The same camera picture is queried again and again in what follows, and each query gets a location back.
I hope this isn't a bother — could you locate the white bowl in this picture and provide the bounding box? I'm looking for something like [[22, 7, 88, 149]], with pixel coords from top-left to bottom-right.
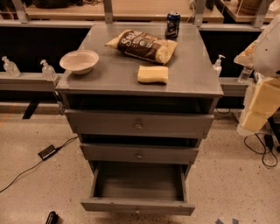
[[59, 50, 99, 74]]

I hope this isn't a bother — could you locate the grey wooden drawer cabinet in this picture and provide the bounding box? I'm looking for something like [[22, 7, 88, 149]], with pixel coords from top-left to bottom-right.
[[54, 22, 225, 182]]

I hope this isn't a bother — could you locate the black power adapter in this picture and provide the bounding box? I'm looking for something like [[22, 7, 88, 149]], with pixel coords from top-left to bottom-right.
[[38, 145, 56, 161]]

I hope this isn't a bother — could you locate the grey top drawer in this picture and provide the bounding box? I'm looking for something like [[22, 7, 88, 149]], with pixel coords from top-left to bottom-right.
[[65, 109, 214, 139]]

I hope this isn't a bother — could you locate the clear pump bottle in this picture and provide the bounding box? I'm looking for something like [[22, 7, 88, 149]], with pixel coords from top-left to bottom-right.
[[2, 56, 21, 77], [213, 54, 225, 76], [40, 59, 58, 81]]

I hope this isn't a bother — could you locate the clear water bottle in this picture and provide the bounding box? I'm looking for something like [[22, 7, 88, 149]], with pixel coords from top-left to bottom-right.
[[237, 66, 253, 83]]

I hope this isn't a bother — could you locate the yellow sponge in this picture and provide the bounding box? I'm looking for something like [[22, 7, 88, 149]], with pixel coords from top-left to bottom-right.
[[137, 66, 169, 84]]

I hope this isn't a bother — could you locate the grey bottom drawer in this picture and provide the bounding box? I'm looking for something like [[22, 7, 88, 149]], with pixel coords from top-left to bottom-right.
[[81, 162, 195, 216]]

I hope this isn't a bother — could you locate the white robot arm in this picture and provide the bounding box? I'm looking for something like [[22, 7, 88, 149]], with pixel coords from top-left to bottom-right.
[[234, 15, 280, 137]]

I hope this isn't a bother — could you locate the grey middle drawer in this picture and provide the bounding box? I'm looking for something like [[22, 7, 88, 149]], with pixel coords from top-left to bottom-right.
[[80, 143, 199, 165]]

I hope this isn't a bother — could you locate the black object on floor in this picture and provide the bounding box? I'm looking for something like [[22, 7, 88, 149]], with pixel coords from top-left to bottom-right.
[[45, 211, 59, 224]]

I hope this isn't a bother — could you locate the brown chip bag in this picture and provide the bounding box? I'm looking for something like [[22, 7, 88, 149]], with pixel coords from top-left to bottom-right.
[[106, 30, 178, 65]]

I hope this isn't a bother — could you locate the clear pump bottle right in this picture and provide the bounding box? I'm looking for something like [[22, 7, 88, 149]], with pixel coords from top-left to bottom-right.
[[213, 54, 225, 76]]

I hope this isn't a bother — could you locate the grey drawer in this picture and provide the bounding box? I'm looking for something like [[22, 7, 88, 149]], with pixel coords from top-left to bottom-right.
[[80, 143, 199, 165], [81, 162, 195, 216], [65, 109, 214, 139]]

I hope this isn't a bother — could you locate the grey rail shelf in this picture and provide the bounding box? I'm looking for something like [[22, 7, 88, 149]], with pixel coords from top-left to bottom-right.
[[0, 72, 54, 92]]

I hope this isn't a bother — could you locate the clear pump bottle far left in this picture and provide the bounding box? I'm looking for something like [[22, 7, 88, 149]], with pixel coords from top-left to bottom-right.
[[2, 56, 21, 77]]

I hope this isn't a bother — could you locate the blue soda can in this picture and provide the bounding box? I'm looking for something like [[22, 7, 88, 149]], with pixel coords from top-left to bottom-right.
[[164, 11, 180, 39]]

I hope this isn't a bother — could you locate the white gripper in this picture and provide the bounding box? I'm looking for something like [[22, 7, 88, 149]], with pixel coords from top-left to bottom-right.
[[236, 78, 280, 137]]

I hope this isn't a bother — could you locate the black cable loop right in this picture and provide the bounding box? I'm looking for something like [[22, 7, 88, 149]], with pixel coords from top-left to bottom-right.
[[243, 132, 279, 169]]

